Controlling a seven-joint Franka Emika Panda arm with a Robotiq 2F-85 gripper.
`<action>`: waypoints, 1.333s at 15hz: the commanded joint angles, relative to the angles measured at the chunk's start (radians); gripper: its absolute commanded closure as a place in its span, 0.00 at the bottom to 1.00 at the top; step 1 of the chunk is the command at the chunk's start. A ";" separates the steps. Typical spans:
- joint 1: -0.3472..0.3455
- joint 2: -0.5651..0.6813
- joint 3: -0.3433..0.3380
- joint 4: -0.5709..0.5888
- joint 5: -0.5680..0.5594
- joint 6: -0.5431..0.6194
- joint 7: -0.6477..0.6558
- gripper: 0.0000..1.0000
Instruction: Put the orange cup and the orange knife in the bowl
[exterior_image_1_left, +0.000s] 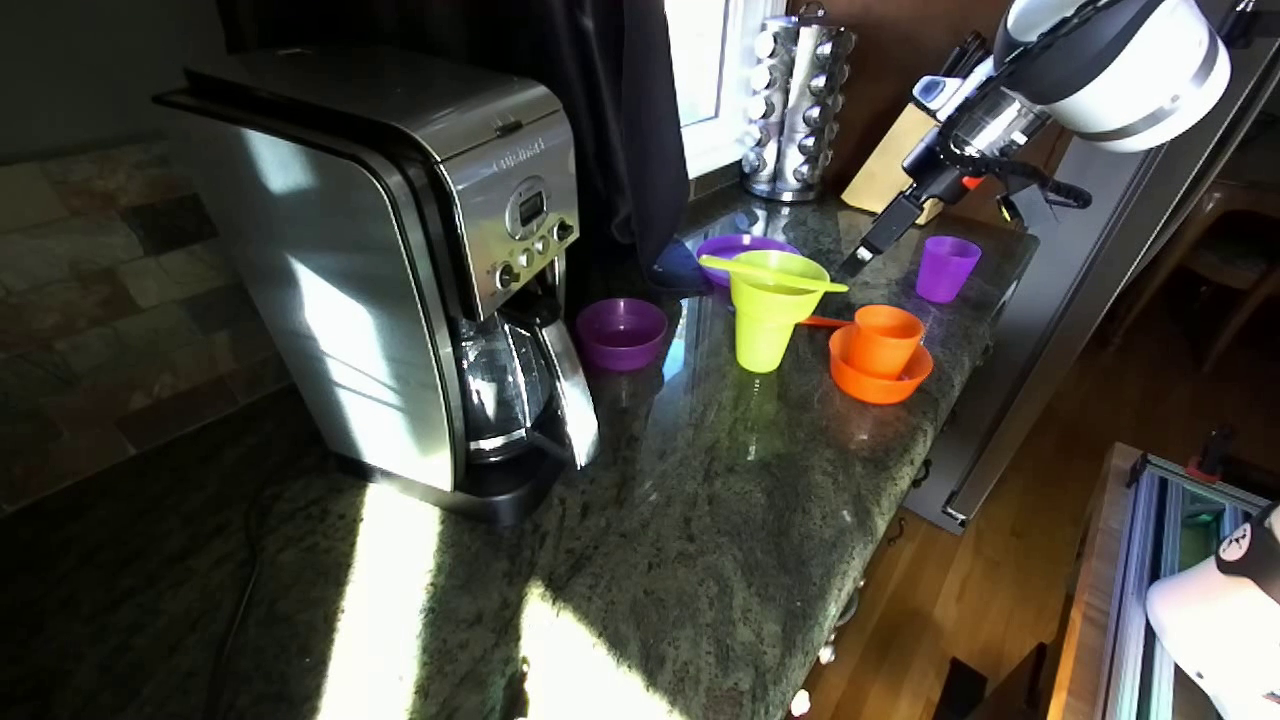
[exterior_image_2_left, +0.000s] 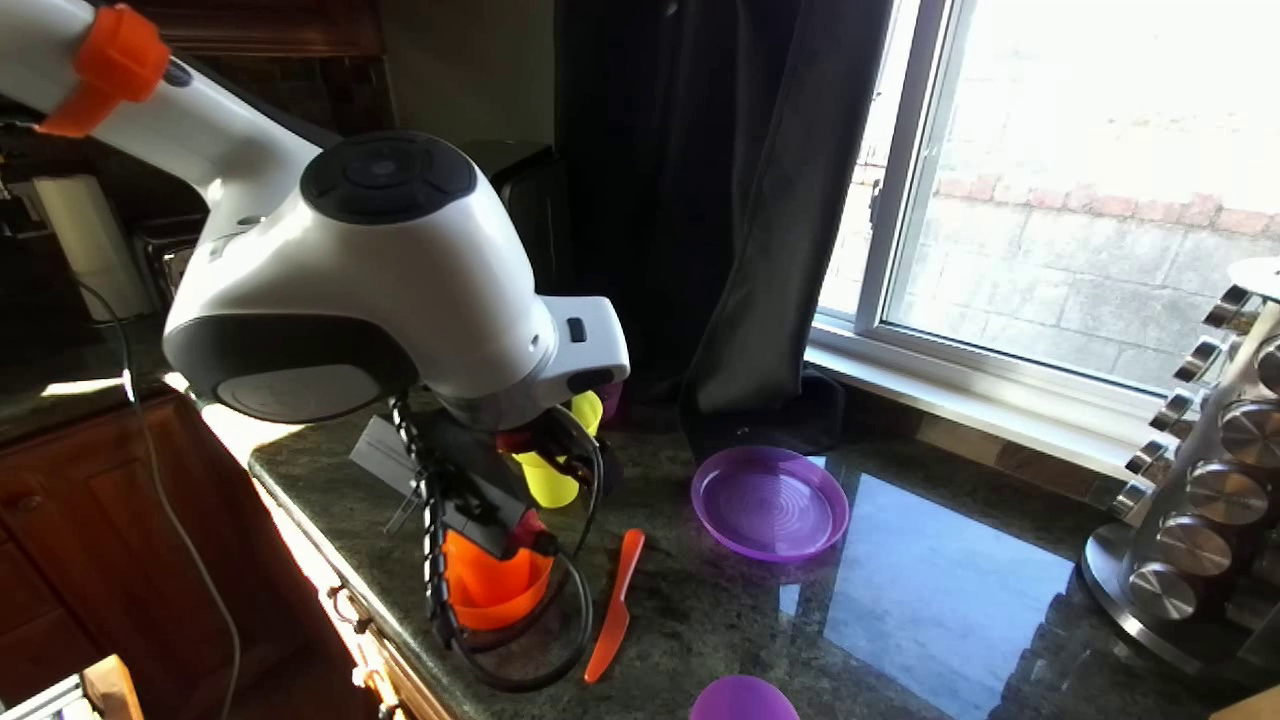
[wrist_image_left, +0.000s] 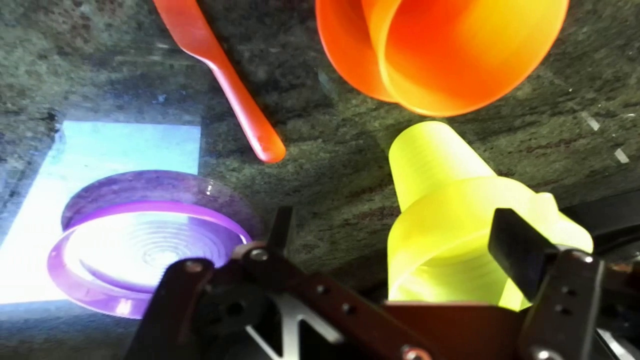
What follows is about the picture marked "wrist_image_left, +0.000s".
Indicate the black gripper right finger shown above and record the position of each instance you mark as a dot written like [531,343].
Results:
[562,307]

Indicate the orange plastic spoon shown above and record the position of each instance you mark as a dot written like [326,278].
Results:
[227,80]

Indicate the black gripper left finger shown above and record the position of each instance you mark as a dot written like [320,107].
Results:
[220,301]

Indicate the yellow-green plastic cup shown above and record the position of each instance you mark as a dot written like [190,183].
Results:
[440,227]

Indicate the yellow-green plastic spoon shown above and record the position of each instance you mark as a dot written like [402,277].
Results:
[567,227]

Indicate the orange plastic cup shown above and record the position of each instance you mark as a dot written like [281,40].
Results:
[472,46]

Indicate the purple plastic bowl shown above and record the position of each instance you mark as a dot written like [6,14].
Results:
[132,246]

